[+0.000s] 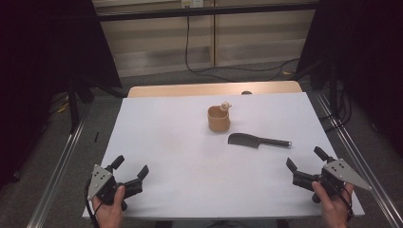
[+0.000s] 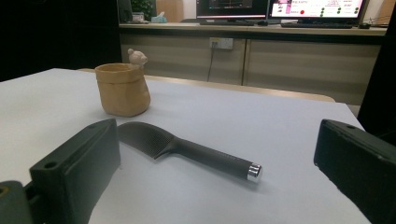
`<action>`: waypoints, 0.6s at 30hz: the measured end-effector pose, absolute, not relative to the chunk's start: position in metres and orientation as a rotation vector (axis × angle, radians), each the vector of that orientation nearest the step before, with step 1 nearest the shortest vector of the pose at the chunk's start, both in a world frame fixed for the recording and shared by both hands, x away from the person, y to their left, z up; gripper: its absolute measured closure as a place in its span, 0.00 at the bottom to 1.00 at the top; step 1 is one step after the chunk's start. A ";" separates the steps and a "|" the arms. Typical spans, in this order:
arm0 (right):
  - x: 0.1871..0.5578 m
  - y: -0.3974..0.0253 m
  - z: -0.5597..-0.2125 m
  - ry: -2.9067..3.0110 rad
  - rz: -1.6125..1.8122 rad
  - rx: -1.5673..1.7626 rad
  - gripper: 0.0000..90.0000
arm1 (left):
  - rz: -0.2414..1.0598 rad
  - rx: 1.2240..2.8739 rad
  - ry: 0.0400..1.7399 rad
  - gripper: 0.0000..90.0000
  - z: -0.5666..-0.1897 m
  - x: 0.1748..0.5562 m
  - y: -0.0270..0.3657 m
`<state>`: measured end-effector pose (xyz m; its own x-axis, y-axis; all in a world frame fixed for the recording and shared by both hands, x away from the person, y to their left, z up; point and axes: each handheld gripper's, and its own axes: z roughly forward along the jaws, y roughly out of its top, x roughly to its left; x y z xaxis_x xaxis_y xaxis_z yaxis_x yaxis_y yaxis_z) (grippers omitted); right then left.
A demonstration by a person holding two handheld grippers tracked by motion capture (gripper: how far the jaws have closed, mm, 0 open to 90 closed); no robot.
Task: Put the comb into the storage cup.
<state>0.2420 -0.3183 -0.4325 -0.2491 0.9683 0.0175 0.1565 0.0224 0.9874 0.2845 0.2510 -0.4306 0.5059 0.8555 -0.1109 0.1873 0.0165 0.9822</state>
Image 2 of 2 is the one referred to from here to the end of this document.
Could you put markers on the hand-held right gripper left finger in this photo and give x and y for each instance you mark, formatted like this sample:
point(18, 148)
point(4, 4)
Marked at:
point(77, 168)

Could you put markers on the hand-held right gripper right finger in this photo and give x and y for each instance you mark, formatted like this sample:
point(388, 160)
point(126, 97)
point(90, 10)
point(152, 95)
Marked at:
point(361, 165)

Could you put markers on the beige cabinet counter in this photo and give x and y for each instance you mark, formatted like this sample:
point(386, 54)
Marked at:
point(305, 68)

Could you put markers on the black keyboard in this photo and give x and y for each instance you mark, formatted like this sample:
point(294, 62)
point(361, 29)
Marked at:
point(316, 25)
point(225, 22)

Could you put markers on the white table cover sheet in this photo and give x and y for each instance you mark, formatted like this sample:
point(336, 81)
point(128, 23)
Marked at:
point(218, 118)

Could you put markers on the computer monitor with bright screen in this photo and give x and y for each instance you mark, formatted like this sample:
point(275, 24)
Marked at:
point(317, 7)

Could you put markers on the tissue box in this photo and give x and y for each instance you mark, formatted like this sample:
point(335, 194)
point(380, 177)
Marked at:
point(158, 18)

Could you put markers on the green potted plant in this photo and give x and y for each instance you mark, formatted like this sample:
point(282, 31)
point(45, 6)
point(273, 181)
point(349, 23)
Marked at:
point(143, 6)

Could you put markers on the computer monitor with dark screen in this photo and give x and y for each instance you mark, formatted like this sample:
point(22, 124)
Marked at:
point(232, 7)

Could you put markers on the white wall outlet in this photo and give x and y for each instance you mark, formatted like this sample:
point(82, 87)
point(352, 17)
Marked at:
point(221, 43)

